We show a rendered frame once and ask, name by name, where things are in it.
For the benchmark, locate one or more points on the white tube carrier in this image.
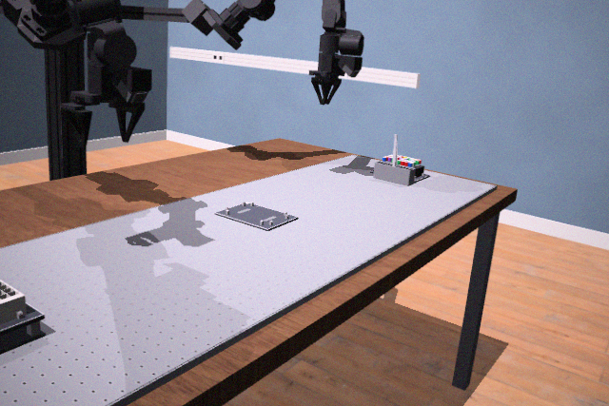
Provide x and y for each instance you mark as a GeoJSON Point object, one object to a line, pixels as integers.
{"type": "Point", "coordinates": [9, 306]}

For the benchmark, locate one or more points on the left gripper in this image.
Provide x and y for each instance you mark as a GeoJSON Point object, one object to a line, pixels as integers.
{"type": "Point", "coordinates": [325, 82]}

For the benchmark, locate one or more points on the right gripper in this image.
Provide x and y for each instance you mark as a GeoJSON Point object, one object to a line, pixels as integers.
{"type": "Point", "coordinates": [75, 108]}

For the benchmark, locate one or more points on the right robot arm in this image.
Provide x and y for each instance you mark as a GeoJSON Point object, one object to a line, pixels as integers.
{"type": "Point", "coordinates": [112, 46]}

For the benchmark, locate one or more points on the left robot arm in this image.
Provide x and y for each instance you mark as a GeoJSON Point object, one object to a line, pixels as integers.
{"type": "Point", "coordinates": [347, 41]}

